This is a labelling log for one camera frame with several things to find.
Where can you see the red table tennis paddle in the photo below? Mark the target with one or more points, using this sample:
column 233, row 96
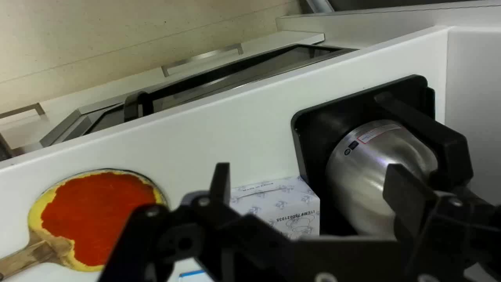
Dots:
column 94, row 213

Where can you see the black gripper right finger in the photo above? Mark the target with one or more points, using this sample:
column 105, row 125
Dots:
column 448, row 235

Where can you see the silver cylinder in black mount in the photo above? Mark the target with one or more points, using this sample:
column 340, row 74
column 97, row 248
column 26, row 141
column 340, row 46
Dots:
column 318, row 135

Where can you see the white cabinet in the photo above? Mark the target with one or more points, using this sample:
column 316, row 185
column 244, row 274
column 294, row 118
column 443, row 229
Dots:
column 235, row 125

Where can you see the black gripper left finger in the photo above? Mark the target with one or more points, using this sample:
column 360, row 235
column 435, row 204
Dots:
column 156, row 244

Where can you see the open drawer with white front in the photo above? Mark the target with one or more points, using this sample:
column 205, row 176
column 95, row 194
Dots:
column 235, row 72

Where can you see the white patterned box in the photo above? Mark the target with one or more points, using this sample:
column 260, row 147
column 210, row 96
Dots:
column 282, row 201

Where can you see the silver metal cylinder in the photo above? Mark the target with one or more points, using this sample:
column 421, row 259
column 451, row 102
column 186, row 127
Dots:
column 365, row 172

